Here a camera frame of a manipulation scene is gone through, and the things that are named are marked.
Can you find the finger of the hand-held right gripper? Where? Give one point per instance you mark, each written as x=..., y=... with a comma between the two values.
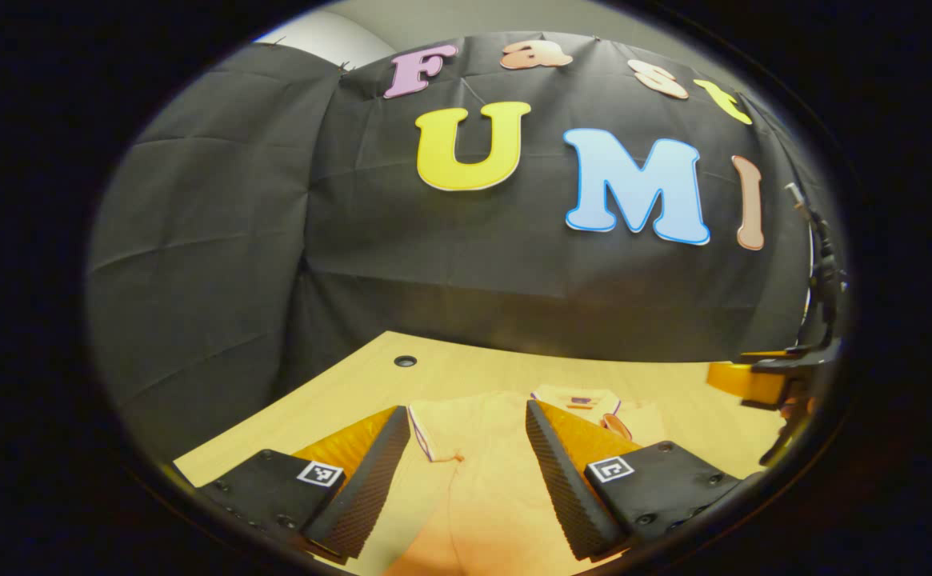
x=742, y=382

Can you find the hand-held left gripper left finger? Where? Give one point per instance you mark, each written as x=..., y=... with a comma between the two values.
x=362, y=488

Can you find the black table grommet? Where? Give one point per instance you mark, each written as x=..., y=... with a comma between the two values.
x=405, y=361

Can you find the orange T-shirt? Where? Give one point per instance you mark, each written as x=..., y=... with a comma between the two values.
x=482, y=480

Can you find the black backdrop cloth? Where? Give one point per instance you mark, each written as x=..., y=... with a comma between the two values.
x=434, y=272

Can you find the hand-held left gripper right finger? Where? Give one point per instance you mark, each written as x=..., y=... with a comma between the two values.
x=566, y=488

